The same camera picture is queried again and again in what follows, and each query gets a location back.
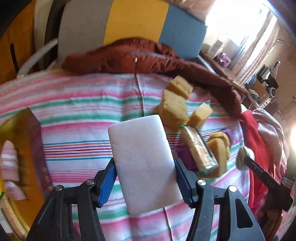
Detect cracker pack green edge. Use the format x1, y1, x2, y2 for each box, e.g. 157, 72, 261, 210
179, 125, 218, 174

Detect yellow rolled sock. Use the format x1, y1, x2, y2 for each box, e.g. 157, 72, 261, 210
207, 132, 230, 160

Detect red blanket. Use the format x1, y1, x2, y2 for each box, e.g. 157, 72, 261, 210
240, 110, 274, 213

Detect orange wooden wardrobe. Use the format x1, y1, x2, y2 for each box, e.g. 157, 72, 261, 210
1, 1, 35, 84

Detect far yellow sponge block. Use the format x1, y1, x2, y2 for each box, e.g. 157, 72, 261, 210
166, 75, 194, 99

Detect gold maroon gift box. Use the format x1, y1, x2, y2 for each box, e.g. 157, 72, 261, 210
1, 108, 53, 240

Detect purple box on desk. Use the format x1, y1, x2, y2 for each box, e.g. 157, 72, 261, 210
214, 52, 231, 68

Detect yellow sponge block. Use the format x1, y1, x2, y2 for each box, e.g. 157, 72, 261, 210
166, 75, 194, 99
158, 89, 188, 129

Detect purple snack packet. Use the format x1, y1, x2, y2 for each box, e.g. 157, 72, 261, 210
175, 146, 198, 172

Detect pink grey garment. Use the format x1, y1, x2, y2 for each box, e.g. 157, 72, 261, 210
252, 108, 290, 181

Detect large tan sponge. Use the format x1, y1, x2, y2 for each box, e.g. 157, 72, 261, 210
203, 138, 229, 178

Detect white soap bar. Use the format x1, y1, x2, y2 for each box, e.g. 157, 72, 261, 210
108, 115, 182, 214

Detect maroon jacket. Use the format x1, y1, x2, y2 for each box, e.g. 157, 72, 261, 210
61, 38, 241, 118

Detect wooden side desk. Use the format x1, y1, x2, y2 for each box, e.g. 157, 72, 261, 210
200, 51, 247, 93

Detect pink white striped sock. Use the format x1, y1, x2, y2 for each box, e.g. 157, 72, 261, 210
1, 140, 26, 201

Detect left yellow sponge block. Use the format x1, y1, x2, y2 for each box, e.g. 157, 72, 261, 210
158, 89, 188, 129

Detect grey yellow blue headboard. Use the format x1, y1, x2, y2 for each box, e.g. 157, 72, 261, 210
58, 1, 207, 63

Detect white boxes on desk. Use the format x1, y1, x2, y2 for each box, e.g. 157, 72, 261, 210
206, 39, 223, 59

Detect striped bed sheet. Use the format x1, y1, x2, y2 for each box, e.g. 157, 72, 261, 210
0, 69, 251, 241

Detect wedge yellow sponge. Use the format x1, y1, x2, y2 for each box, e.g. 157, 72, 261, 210
187, 102, 213, 130

